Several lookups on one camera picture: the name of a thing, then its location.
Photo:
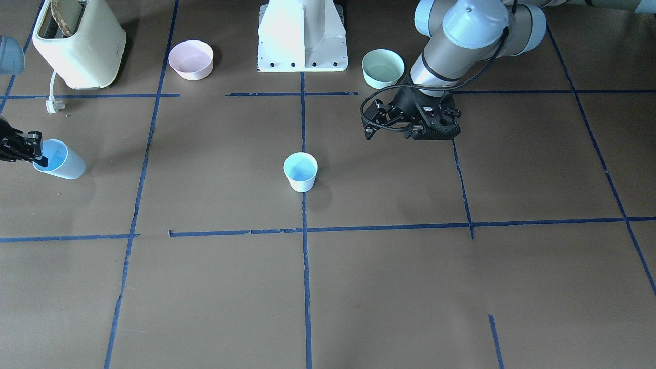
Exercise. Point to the cream toaster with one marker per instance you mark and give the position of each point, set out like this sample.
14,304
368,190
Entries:
90,58

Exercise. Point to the pale blue cup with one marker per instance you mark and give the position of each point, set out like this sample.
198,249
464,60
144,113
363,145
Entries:
300,169

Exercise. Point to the pink bowl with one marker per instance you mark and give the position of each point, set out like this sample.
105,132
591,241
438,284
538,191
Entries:
192,59

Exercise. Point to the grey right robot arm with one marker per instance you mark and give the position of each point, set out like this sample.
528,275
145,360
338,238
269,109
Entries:
12,58

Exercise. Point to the green bowl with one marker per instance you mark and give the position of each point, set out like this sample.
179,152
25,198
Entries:
382,68

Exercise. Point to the white power plug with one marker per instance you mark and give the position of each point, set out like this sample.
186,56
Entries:
53,105

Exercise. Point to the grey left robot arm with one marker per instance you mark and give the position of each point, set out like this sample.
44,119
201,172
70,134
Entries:
460,33

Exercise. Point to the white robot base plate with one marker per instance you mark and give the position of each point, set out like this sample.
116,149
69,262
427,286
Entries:
301,36

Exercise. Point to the bread slice in toaster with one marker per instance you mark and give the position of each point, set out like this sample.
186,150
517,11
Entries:
67,15

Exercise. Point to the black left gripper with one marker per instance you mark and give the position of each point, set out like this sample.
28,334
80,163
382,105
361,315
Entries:
408,104

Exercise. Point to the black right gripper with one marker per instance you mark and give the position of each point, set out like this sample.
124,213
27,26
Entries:
14,147

